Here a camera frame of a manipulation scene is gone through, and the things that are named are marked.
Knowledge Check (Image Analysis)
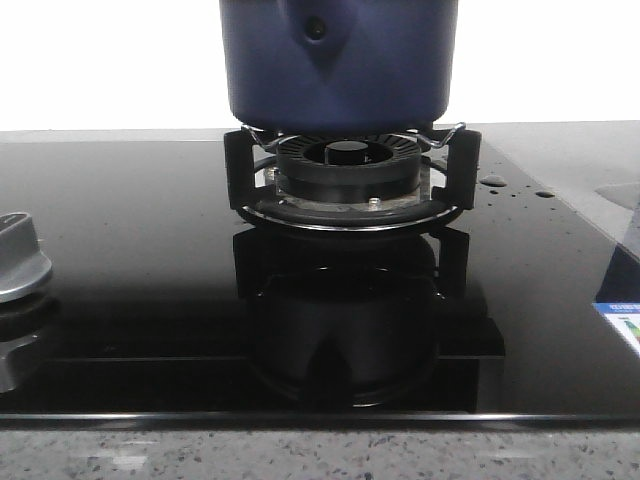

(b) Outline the dark blue cooking pot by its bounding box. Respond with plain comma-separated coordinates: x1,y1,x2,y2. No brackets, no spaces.
219,0,458,134

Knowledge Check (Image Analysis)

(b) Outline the black pot support grate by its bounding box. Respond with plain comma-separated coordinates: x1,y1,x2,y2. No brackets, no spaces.
223,123,482,233

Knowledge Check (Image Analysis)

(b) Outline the black gas burner head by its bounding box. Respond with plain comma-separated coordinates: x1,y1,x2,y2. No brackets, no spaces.
276,134,422,203

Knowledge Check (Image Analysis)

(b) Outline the black glass gas cooktop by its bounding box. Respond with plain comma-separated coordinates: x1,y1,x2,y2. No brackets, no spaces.
1,141,639,430

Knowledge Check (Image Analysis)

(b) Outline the silver stove control knob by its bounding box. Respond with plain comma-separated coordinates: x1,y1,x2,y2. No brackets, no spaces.
1,212,52,303

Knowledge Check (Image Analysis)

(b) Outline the energy label sticker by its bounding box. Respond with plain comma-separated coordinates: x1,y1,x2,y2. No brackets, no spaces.
592,302,640,356

